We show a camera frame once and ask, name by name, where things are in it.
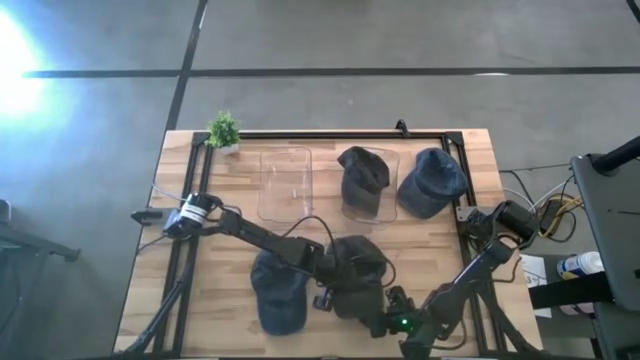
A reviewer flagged white wipes canister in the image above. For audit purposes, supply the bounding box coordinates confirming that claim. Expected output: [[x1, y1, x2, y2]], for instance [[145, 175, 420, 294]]
[[556, 250, 606, 281]]

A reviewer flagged black cap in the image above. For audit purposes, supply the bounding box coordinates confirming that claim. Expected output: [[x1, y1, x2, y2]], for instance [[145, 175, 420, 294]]
[[324, 234, 396, 321], [336, 145, 392, 219]]

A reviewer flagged black tube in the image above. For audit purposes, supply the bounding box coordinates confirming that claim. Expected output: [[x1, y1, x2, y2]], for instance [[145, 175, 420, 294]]
[[592, 135, 640, 175]]

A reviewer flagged black aluminium table frame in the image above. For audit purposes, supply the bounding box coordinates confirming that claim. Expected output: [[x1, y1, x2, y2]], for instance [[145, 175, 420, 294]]
[[119, 130, 546, 359]]

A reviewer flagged small green potted plant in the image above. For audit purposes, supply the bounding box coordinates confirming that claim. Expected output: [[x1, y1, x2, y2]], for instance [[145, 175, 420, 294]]
[[206, 110, 242, 156]]

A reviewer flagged black strap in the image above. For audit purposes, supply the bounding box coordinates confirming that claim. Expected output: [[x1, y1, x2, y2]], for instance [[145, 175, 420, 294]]
[[528, 272, 615, 310]]

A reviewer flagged faded blue denim cap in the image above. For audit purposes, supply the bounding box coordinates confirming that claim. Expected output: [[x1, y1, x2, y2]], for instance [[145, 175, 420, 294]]
[[397, 147, 470, 220]]

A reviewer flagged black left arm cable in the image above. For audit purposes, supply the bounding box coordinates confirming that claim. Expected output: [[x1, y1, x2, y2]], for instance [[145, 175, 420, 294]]
[[278, 214, 338, 251]]

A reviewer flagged grey equipment cart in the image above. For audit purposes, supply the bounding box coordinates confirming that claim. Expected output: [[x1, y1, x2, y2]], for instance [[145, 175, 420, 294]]
[[570, 152, 640, 360]]

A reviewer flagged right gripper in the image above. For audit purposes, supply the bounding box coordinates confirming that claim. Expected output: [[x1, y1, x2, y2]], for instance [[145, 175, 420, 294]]
[[368, 286, 419, 339]]

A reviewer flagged dark blue cap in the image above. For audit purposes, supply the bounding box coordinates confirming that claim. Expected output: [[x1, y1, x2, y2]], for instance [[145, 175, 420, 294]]
[[249, 248, 310, 337]]

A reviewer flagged black tripod stand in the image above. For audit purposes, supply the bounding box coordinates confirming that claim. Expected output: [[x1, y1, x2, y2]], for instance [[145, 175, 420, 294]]
[[0, 198, 82, 264]]

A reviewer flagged clear plastic bin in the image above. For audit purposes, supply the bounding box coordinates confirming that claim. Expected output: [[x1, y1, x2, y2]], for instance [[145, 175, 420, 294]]
[[342, 144, 401, 224], [256, 145, 315, 224]]

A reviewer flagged white paper sheet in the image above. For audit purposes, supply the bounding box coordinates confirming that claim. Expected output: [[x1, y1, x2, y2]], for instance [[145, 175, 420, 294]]
[[518, 253, 553, 319]]

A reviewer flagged yellow cable bundle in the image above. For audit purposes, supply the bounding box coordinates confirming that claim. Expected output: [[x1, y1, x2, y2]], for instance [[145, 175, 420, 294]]
[[499, 162, 585, 245]]

